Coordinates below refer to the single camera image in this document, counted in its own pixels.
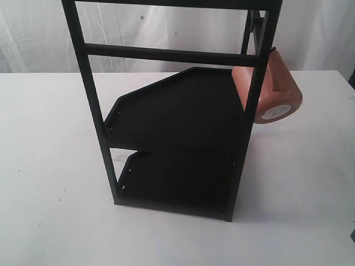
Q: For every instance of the white backdrop curtain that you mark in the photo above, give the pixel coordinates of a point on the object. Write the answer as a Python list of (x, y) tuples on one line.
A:
[(311, 35)]

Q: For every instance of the brown ceramic mug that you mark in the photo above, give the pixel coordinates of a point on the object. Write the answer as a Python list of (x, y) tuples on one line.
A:
[(280, 96)]

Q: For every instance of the black metal shelf rack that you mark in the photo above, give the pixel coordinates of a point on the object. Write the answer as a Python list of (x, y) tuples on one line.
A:
[(179, 144)]

